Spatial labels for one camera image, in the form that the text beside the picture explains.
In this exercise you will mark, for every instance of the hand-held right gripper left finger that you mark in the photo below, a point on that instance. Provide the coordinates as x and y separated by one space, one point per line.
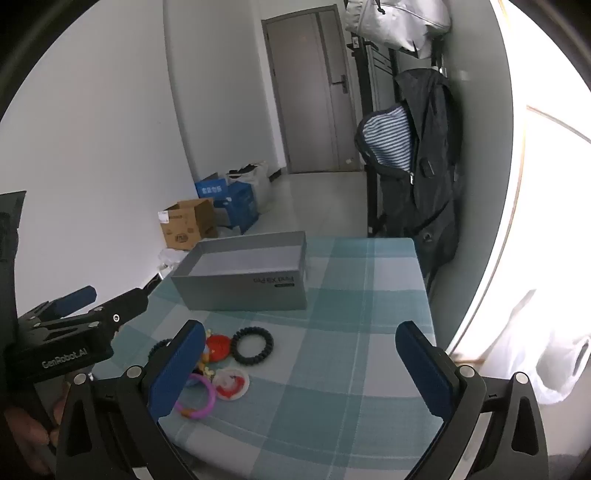
178 369

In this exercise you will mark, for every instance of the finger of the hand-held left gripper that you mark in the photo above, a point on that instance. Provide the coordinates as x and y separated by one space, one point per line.
76 297
124 307

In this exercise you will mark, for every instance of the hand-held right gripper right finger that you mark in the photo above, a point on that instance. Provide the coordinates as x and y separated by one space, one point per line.
425 369

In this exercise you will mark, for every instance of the yellow figure charm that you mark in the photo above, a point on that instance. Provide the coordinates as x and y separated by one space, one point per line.
203 364

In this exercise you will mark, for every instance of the red round badge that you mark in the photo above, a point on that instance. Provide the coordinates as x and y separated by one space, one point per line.
218 348

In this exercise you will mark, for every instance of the white round badge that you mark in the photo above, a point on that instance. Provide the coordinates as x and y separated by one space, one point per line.
231 386

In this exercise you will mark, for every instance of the grey cardboard box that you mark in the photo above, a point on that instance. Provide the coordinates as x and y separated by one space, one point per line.
240 290

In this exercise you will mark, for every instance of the person's left hand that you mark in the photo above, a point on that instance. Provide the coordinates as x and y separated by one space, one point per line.
27 443

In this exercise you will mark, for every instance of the crumpled white plastic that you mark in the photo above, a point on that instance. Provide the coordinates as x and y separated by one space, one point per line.
168 258

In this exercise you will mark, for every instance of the teal checked cloth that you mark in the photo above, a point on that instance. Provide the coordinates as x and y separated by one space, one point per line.
346 323

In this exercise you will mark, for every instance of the brown cardboard box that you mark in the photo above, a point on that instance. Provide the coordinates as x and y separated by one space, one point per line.
184 230

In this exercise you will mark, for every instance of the white plastic bag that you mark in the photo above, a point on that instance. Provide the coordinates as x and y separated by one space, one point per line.
554 360

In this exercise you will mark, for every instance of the blue cardboard box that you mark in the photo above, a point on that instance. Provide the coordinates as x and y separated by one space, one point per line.
242 203

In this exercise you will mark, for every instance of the black metal rack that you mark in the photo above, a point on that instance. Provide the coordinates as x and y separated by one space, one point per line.
371 207

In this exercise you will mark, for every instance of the white sack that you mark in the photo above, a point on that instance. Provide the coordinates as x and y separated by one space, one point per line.
263 189

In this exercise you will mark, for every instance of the black jacket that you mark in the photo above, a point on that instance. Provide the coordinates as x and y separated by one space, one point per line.
434 184

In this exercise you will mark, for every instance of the striped shirt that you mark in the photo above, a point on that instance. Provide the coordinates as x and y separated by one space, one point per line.
388 134

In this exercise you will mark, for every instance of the grey door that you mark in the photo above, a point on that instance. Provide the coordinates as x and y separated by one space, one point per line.
304 92

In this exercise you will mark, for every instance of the white hanging bag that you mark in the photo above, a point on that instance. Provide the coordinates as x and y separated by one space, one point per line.
397 23

